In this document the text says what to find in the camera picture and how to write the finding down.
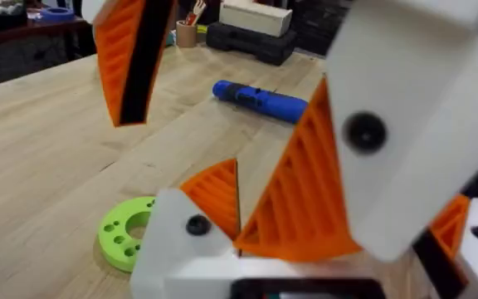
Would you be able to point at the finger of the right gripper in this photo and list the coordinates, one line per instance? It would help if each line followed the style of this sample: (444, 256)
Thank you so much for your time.
(409, 124)
(133, 62)

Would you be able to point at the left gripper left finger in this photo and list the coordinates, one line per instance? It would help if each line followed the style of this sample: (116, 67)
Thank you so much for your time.
(172, 241)

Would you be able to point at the blue electric screwdriver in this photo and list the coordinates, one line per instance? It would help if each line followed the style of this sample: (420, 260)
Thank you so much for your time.
(264, 101)

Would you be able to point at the green disc with holes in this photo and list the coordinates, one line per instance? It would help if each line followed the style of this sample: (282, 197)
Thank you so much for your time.
(116, 236)

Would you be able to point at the paper cup with tools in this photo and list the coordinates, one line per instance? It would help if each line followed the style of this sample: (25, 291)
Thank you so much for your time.
(186, 35)

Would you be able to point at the blue tape roll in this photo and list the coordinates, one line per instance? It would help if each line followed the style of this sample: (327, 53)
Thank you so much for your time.
(57, 14)

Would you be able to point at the dark side table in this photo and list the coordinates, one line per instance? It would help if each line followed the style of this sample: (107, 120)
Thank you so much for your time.
(23, 50)

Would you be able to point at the black case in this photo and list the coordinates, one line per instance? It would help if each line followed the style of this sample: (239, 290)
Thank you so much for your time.
(259, 47)

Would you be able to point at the white box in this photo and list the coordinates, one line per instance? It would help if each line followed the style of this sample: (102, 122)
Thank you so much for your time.
(255, 18)

